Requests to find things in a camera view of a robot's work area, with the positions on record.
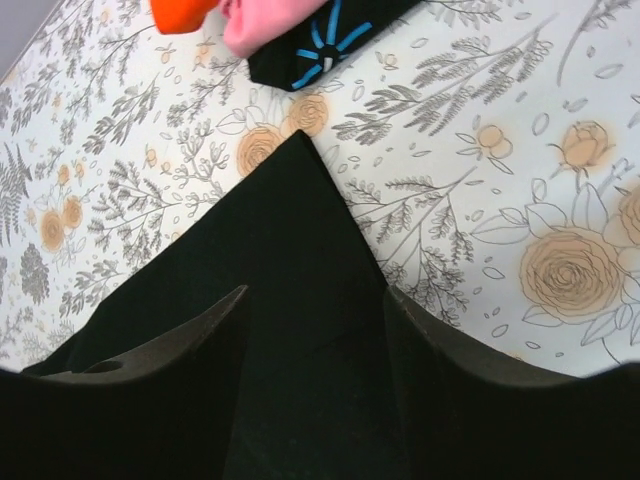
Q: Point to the pink folded t-shirt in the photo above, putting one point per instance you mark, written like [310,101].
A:
[250,24]

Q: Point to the floral patterned table mat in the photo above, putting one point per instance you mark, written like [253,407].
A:
[488,150]

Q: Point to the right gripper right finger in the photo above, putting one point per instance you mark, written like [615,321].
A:
[469,411]

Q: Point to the black folded t-shirt with logo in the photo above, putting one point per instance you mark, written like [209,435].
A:
[330,35]

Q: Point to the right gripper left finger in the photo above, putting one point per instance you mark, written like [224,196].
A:
[163,410]

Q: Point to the orange folded t-shirt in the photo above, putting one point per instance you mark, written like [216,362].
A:
[173,17]

